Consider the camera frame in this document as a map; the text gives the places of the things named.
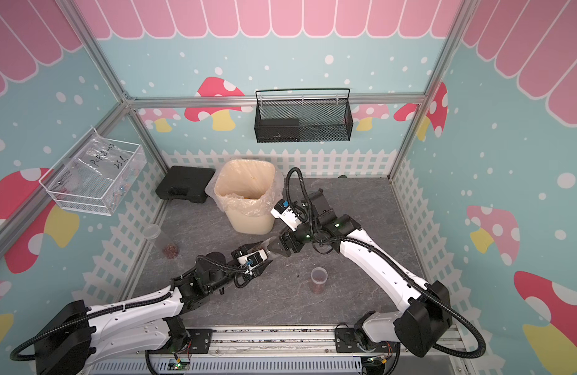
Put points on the clear tea jar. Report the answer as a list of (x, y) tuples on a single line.
[(272, 248), (160, 240), (318, 280)]

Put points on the black box in basket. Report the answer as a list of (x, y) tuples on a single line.
[(276, 130)]

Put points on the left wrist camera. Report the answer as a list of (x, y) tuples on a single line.
[(252, 259)]

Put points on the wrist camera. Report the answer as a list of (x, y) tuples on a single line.
[(283, 211), (252, 259)]

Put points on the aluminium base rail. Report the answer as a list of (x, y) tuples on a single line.
[(283, 350)]

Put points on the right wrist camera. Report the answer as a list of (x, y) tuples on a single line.
[(283, 211)]

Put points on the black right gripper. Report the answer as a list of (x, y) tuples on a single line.
[(290, 234)]

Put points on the black plastic tool case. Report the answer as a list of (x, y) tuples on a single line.
[(185, 183)]

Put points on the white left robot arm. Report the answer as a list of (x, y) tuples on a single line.
[(80, 336)]

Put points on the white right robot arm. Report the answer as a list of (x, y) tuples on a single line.
[(420, 319)]

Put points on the clear plastic bag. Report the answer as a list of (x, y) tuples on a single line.
[(100, 164)]

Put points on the clear plastic bin liner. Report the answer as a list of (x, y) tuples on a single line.
[(248, 186)]

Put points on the cream plastic trash bin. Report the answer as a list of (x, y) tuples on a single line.
[(250, 225)]

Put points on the black wire mesh basket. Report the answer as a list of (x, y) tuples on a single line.
[(324, 113)]

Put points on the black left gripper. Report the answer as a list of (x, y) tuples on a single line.
[(236, 254)]

